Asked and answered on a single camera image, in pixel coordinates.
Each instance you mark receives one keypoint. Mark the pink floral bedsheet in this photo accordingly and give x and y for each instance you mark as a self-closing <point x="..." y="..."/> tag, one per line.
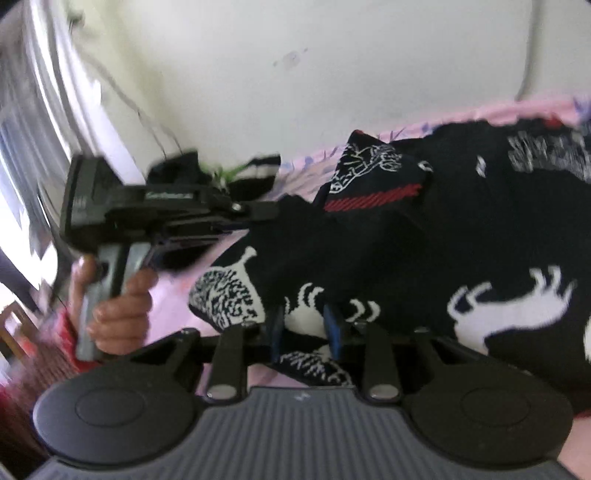
<point x="166" y="304"/>

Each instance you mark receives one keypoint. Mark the pink wall sticker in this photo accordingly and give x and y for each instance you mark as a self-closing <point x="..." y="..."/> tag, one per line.
<point x="291" y="57"/>

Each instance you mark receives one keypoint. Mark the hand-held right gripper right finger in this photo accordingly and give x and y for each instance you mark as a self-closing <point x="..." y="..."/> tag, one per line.
<point x="333" y="332"/>

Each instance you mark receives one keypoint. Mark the black animal print garment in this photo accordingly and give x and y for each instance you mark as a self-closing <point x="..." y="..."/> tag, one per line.
<point x="461" y="230"/>

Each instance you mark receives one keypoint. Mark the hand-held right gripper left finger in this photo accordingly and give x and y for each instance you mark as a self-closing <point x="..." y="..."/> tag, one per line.
<point x="277" y="328"/>

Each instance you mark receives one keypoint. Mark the person's left hand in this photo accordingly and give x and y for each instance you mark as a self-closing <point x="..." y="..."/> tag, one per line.
<point x="129" y="314"/>

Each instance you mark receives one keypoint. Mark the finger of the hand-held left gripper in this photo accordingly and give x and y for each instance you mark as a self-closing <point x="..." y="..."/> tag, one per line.
<point x="194" y="247"/>
<point x="258" y="210"/>

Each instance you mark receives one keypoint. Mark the grey curtain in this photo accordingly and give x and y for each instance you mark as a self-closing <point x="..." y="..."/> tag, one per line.
<point x="41" y="115"/>

